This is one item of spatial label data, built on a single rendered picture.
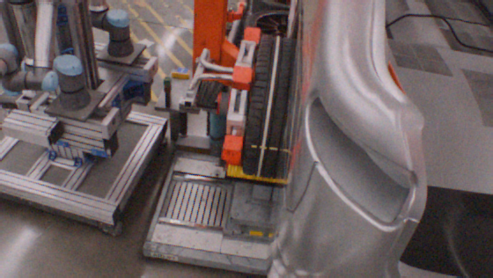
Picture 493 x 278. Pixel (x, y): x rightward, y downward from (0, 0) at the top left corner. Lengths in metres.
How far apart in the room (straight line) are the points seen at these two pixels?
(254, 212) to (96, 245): 0.92
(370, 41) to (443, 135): 1.09
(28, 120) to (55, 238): 0.76
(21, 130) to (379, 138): 1.72
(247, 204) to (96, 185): 0.88
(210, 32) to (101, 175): 1.04
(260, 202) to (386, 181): 1.47
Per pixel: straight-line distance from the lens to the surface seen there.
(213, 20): 2.25
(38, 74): 1.69
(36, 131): 2.11
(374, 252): 0.93
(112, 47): 2.36
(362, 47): 0.85
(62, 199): 2.44
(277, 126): 1.64
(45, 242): 2.58
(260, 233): 2.28
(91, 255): 2.46
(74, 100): 2.00
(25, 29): 1.89
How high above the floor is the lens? 2.04
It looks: 42 degrees down
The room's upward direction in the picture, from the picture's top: 7 degrees clockwise
